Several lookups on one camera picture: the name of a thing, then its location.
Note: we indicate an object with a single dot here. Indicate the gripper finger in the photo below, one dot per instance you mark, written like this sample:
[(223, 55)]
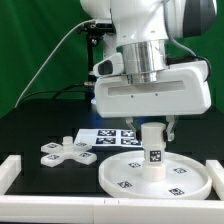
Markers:
[(170, 130), (130, 126)]

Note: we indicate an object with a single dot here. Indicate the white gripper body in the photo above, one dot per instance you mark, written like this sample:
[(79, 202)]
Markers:
[(182, 89)]

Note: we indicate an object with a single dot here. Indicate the white round table top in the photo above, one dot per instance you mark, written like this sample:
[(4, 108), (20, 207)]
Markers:
[(129, 175)]

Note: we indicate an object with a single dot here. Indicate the white cross table base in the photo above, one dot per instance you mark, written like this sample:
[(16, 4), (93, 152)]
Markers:
[(56, 154)]

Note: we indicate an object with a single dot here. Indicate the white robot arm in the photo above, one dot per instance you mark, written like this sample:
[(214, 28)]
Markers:
[(136, 78)]

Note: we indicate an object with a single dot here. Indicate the white marker sheet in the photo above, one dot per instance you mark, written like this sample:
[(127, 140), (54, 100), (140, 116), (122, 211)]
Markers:
[(107, 138)]

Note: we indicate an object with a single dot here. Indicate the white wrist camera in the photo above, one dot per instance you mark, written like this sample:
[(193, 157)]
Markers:
[(111, 66)]

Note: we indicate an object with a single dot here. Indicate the white frame right block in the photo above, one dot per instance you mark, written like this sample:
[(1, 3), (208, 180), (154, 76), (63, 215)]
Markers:
[(216, 171)]

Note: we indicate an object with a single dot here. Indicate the white frame block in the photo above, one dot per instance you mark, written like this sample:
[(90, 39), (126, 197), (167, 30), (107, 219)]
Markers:
[(216, 171), (9, 170)]

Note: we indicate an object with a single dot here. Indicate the black camera on stand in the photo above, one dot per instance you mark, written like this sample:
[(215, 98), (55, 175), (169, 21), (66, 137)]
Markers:
[(94, 31)]

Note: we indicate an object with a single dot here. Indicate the white frame left block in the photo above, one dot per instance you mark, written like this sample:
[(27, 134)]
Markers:
[(9, 170)]

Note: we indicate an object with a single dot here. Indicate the white frame front bar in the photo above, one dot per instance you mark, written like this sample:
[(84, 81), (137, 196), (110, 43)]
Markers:
[(73, 210)]

